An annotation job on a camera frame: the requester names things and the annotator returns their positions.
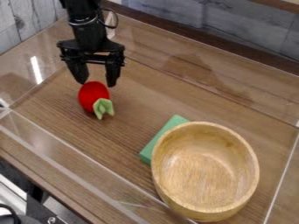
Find round wooden bowl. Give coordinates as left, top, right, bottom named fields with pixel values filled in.
left=151, top=122, right=260, bottom=222

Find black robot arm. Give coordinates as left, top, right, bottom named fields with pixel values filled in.
left=56, top=0, right=125, bottom=88

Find red felt fruit green leaves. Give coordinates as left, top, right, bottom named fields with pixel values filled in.
left=79, top=81, right=115, bottom=120

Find green foam block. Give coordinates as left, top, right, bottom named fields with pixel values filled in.
left=139, top=114, right=191, bottom=166

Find black metal mount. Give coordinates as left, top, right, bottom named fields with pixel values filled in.
left=21, top=196, right=67, bottom=224

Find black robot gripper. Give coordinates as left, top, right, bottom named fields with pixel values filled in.
left=56, top=38, right=125, bottom=88

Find clear acrylic tray wall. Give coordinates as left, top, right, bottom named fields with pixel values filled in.
left=0, top=17, right=299, bottom=224

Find black cable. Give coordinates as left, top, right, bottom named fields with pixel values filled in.
left=0, top=202, right=21, bottom=224

